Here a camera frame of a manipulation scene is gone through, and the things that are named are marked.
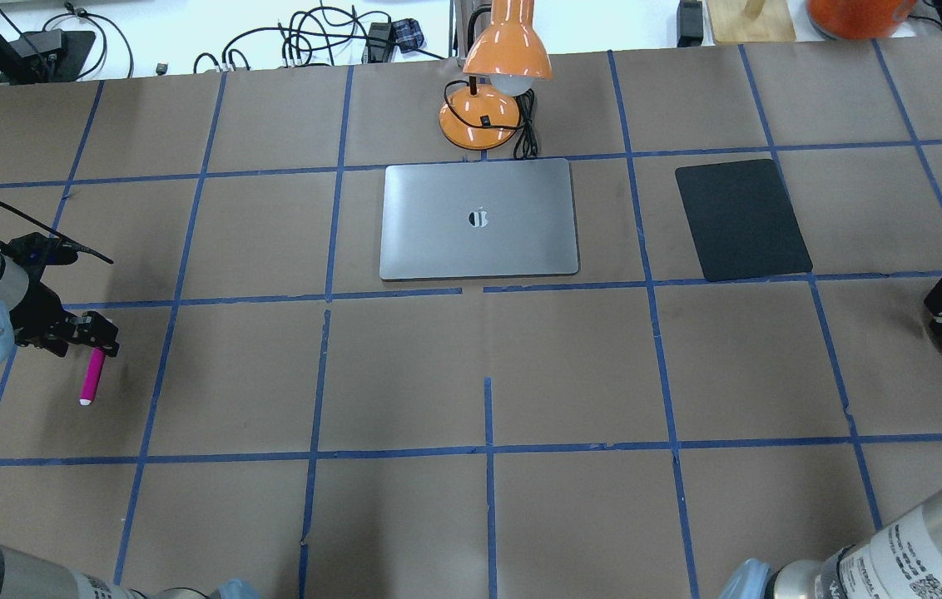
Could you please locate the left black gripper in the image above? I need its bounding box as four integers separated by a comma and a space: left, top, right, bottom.
10, 283, 120, 358

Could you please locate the pink marker pen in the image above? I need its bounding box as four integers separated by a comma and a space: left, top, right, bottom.
79, 349, 108, 407

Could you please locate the black mousepad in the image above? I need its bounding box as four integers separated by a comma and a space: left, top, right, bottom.
674, 158, 813, 283

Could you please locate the wooden stand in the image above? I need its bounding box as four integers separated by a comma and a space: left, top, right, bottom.
704, 0, 796, 45

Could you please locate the black power adapter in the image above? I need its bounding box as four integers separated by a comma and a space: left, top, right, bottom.
676, 0, 704, 48

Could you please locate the grey closed laptop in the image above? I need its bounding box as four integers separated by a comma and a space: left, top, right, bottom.
377, 158, 581, 281

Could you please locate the orange desk lamp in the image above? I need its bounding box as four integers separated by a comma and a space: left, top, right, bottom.
439, 1, 553, 160

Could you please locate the black lamp power cable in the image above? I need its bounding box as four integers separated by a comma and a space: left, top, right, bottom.
443, 77, 540, 161

